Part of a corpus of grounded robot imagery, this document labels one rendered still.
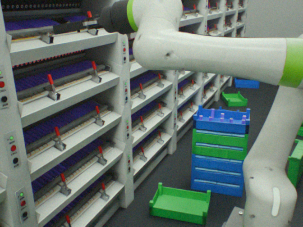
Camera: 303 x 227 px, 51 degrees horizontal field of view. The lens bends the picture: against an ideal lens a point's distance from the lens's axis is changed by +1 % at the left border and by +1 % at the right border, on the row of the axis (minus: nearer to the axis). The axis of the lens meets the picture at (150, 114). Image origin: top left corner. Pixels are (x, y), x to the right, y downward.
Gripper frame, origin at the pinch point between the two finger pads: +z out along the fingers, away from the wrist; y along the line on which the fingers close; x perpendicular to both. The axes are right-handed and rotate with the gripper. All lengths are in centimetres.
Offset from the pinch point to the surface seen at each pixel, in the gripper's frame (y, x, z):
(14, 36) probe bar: -9.9, -0.1, 11.8
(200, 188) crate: 76, -102, -10
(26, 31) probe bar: -5.1, 1.0, 11.4
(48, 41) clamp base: -1.1, -3.2, 7.1
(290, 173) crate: 101, -101, -58
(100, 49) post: 42.6, -10.5, 17.7
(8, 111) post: -21.9, -21.0, 9.2
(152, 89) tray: 87, -42, 16
